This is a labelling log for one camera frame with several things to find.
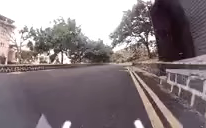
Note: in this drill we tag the low wall with pale frame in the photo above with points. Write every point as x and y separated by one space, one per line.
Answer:
191 85

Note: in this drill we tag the dark building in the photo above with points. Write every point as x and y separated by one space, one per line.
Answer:
191 26

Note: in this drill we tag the bushes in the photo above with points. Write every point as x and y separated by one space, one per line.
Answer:
131 55

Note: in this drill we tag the low roadside wall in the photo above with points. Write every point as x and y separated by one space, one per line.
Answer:
17 68

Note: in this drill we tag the grey asphalt road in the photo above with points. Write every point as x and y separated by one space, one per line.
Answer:
91 96

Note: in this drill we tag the robot's own part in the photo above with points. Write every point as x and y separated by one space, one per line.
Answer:
138 124
66 124

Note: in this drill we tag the row of trees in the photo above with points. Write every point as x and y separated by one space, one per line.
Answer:
67 40

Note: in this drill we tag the large tree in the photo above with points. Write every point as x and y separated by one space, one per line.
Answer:
134 26

